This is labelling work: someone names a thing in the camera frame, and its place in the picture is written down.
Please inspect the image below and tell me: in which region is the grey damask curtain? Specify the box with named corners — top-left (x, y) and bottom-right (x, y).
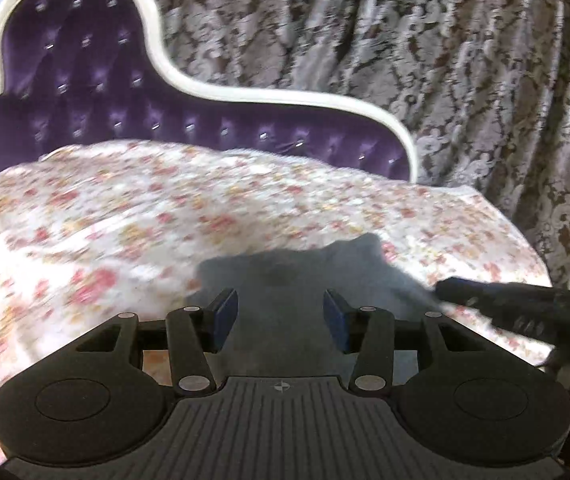
top-left (156, 0), bottom-right (570, 289)

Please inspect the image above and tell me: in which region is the purple tufted chaise sofa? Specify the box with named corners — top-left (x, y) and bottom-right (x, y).
top-left (0, 0), bottom-right (418, 182)

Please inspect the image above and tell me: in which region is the floral bed cover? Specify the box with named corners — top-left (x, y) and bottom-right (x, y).
top-left (0, 141), bottom-right (550, 460)

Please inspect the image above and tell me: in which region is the grey argyle knit sweater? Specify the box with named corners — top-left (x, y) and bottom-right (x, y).
top-left (187, 234), bottom-right (439, 382)

